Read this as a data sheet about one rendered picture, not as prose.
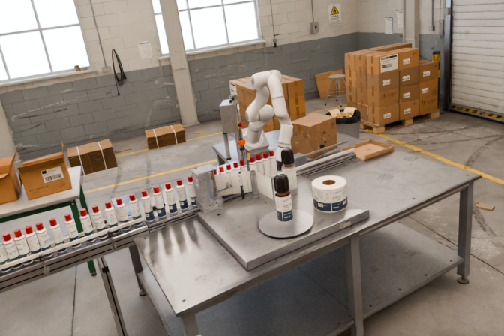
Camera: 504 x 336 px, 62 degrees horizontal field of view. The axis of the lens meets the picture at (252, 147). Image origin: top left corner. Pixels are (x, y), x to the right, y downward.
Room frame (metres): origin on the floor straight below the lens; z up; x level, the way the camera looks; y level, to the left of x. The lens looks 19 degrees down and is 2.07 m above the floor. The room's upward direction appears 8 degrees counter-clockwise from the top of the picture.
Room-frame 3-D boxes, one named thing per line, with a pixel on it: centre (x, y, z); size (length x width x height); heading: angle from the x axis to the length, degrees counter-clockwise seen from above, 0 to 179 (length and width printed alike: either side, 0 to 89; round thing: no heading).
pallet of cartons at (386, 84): (6.43, -2.28, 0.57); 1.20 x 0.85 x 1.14; 110
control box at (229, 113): (2.73, 0.11, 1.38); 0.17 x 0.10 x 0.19; 171
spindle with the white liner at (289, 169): (2.48, -0.22, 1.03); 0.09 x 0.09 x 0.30
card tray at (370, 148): (3.14, -0.92, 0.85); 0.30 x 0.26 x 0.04; 116
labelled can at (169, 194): (2.42, 0.55, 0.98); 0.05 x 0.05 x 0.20
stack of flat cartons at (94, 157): (6.13, 2.45, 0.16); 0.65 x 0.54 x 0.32; 112
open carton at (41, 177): (3.39, 1.77, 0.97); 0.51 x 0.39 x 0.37; 23
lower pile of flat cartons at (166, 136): (6.97, 1.46, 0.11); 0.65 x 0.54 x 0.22; 105
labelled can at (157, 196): (2.38, 0.62, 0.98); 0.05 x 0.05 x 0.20
